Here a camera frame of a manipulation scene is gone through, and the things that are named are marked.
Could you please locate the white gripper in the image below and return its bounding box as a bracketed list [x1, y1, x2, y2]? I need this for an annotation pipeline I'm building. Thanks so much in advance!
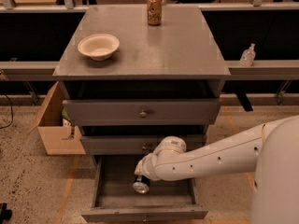
[134, 136, 187, 181]

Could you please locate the blue pepsi can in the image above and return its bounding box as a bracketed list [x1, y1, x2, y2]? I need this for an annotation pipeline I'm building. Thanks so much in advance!
[133, 175, 150, 194]

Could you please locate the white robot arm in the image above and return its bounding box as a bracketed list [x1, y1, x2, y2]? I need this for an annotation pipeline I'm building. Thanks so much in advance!
[133, 116, 299, 224]

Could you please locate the grey open bottom drawer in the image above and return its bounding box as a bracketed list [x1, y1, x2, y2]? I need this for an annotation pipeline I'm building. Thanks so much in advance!
[81, 155, 207, 222]

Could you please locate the grey middle drawer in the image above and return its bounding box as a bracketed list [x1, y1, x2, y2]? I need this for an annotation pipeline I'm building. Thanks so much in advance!
[79, 133, 207, 156]

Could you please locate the grey top drawer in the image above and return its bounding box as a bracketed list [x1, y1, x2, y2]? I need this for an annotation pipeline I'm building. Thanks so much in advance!
[63, 99, 221, 126]

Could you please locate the grey wooden drawer cabinet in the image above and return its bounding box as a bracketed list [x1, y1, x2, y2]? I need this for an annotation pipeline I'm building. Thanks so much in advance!
[51, 5, 232, 189]

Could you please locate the gold soda can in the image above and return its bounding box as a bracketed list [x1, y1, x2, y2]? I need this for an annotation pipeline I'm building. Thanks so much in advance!
[147, 0, 163, 25]

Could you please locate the cardboard box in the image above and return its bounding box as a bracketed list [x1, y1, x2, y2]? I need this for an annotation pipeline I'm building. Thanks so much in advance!
[28, 82, 85, 155]

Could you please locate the beige paper bowl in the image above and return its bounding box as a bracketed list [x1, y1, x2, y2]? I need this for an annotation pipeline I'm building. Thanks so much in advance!
[78, 34, 120, 61]

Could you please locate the black object on floor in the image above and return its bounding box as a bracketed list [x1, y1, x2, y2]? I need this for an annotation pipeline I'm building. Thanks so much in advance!
[0, 203, 12, 224]

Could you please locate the clear sanitizer bottle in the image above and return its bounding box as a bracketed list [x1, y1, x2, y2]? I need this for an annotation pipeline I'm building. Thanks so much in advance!
[240, 43, 256, 67]

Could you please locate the black cable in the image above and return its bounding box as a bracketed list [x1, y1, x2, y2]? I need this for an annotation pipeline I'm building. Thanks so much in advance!
[0, 91, 14, 130]

